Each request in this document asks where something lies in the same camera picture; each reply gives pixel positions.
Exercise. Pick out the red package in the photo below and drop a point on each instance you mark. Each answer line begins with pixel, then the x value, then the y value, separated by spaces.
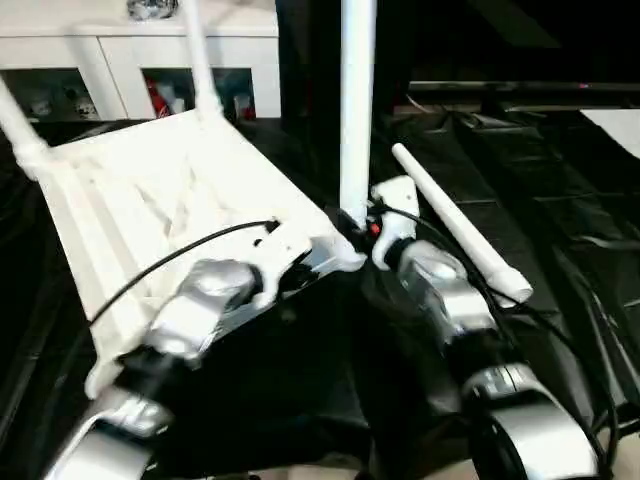
pixel 159 100

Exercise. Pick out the white plastic table leg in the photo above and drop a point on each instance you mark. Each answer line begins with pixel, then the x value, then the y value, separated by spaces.
pixel 460 225
pixel 357 100
pixel 22 125
pixel 205 65

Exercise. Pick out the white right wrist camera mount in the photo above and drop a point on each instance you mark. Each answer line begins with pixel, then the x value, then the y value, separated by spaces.
pixel 397 210

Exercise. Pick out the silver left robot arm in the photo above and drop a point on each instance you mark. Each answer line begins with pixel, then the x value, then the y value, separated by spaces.
pixel 200 300

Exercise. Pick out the black glossy mat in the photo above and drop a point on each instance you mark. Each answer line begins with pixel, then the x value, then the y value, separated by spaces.
pixel 325 360

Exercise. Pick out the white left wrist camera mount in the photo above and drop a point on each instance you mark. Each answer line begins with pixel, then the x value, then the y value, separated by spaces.
pixel 280 250

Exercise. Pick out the white plastic table top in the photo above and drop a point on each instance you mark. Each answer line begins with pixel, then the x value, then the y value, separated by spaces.
pixel 150 175

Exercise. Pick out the white glass door cabinet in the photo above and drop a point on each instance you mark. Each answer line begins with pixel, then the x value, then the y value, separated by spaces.
pixel 100 50

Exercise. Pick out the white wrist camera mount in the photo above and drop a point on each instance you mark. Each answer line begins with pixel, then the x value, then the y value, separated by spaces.
pixel 280 250
pixel 397 210

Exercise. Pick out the black flat monitor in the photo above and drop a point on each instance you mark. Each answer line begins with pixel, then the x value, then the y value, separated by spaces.
pixel 525 92

